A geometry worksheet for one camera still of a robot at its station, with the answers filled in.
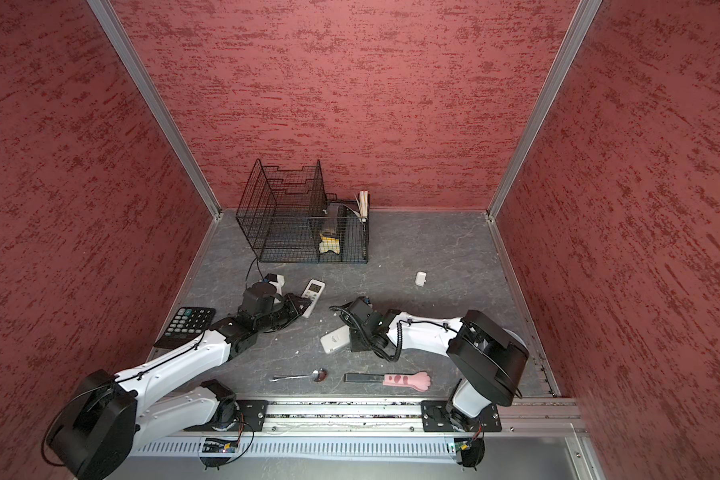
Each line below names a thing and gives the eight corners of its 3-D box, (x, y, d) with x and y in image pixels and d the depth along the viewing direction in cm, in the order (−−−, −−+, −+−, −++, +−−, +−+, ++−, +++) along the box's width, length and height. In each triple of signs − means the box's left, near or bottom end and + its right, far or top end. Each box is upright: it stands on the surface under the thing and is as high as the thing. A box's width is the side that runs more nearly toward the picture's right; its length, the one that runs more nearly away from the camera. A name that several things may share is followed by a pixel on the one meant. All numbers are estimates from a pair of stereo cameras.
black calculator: (160, 347, 88) (154, 343, 85) (176, 311, 95) (171, 307, 93) (203, 347, 88) (198, 343, 85) (215, 312, 95) (211, 307, 93)
